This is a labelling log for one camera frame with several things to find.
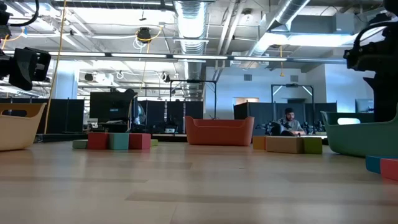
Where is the pale green block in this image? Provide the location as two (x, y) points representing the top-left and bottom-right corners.
(72, 139), (89, 150)

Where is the long ceiling light strip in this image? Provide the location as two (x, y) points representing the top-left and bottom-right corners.
(0, 49), (348, 65)

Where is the person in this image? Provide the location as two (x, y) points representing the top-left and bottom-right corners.
(276, 107), (307, 136)
(124, 88), (147, 131)

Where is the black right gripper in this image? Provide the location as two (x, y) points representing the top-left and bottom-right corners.
(343, 23), (398, 123)

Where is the black ceiling cord reel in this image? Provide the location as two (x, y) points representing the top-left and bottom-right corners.
(136, 27), (152, 44)
(0, 24), (12, 40)

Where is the black metal frame stand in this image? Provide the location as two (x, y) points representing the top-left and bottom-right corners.
(271, 83), (315, 134)
(169, 80), (218, 119)

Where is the green plastic bin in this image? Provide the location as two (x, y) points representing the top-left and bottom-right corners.
(321, 111), (398, 158)

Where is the long red-orange block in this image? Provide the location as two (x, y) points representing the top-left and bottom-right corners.
(379, 158), (398, 182)

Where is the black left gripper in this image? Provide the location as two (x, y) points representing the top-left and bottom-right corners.
(0, 47), (52, 91)

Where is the red block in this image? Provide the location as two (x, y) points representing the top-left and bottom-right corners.
(128, 133), (152, 151)
(87, 133), (110, 151)

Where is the orange plastic bin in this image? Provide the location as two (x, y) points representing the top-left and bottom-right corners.
(185, 116), (255, 146)

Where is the wide silver air duct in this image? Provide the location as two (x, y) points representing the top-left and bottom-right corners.
(173, 0), (208, 100)

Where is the white building column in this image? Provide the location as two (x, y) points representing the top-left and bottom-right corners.
(51, 60), (79, 100)

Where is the cream plastic bin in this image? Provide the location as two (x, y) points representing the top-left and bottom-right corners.
(0, 102), (47, 152)

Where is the black table frame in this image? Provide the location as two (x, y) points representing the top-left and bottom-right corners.
(35, 133), (187, 143)

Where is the large black monitor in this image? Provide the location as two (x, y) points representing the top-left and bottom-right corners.
(89, 91), (137, 124)

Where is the slanted silver air duct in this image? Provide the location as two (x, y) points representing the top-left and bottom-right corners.
(247, 0), (312, 58)

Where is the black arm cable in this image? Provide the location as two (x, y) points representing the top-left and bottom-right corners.
(8, 0), (40, 27)
(353, 21), (391, 52)

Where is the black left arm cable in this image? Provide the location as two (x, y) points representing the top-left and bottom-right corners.
(8, 0), (40, 27)

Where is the tan block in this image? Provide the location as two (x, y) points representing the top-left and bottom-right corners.
(265, 136), (305, 154)

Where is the orange-yellow block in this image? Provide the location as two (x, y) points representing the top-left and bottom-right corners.
(252, 135), (267, 151)

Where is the long teal block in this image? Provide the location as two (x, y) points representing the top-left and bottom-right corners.
(108, 133), (130, 151)

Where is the grey ceiling air unit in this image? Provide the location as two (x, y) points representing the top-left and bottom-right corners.
(290, 14), (355, 35)

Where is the olive green block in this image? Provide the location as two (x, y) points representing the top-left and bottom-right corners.
(302, 137), (323, 155)

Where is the yellow hanging cord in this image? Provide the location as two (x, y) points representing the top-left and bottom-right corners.
(43, 0), (68, 134)

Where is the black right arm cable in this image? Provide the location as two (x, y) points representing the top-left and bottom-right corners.
(353, 21), (391, 52)

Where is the small dark monitor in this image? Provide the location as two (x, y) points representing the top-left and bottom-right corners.
(355, 98), (374, 114)

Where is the blue block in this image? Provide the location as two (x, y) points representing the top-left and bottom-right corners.
(365, 155), (382, 175)

